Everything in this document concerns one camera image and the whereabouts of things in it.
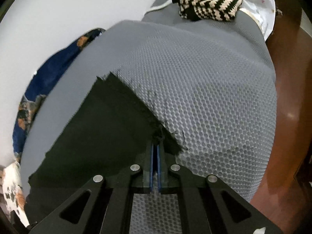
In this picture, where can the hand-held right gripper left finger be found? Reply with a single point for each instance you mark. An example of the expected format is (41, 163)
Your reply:
(152, 168)

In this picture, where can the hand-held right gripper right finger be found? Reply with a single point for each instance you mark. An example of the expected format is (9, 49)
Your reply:
(159, 168)

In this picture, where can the black pants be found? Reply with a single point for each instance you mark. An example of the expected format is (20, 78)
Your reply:
(97, 126)

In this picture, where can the grey mesh mattress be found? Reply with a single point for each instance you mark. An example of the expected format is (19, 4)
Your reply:
(207, 90)

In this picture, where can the blue patterned blanket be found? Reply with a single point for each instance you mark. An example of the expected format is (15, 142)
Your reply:
(48, 73)

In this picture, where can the brown wooden furniture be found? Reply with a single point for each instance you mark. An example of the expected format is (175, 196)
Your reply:
(287, 90)

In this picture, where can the black and cream striped knit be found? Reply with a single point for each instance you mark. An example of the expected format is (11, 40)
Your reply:
(209, 2)

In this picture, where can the white dotted cloth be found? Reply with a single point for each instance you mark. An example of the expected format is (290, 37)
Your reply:
(258, 0)

